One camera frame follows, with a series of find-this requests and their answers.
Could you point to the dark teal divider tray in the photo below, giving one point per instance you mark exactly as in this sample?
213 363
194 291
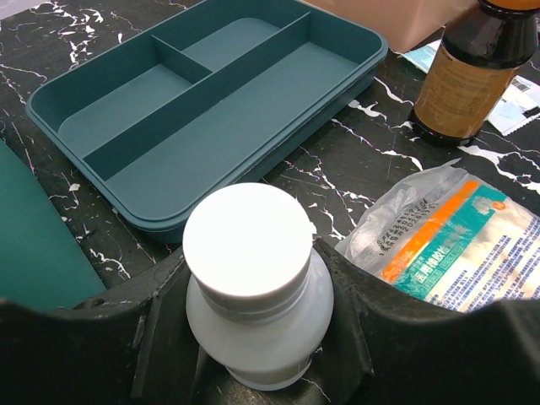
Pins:
219 93

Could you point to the green medicine kit box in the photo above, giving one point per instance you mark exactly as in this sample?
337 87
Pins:
42 265

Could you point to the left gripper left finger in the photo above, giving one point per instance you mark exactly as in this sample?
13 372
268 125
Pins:
129 345

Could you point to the rubber gloves clear package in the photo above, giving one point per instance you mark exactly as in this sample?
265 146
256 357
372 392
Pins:
449 238

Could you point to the white plastic medicine bottle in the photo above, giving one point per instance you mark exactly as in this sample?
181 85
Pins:
260 298

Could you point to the brown glass medicine bottle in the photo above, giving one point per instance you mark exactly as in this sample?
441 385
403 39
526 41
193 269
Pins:
480 52

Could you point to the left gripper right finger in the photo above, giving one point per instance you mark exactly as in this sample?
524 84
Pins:
386 347

